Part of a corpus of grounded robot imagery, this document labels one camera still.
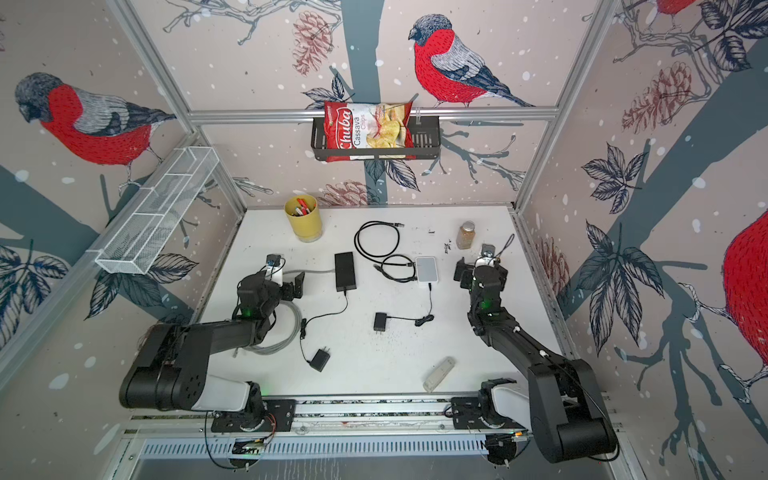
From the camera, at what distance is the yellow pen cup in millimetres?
1032

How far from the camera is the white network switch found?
0.99 meters

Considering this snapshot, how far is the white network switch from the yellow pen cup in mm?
396
